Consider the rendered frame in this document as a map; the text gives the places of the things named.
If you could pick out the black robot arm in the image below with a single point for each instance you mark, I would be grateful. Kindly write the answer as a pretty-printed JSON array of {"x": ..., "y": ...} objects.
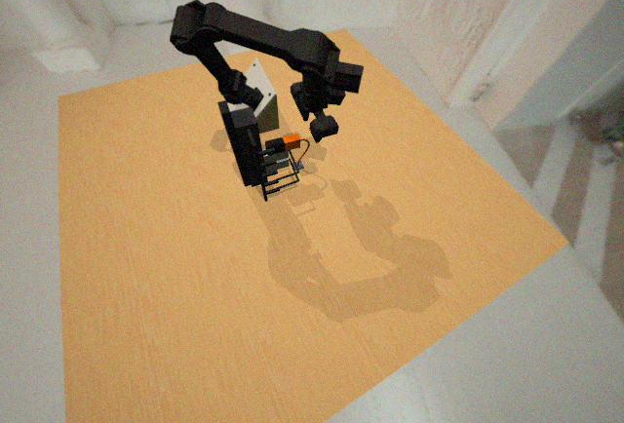
[{"x": 312, "y": 53}]

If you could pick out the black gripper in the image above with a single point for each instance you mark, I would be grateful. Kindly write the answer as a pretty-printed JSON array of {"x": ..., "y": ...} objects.
[{"x": 313, "y": 101}]

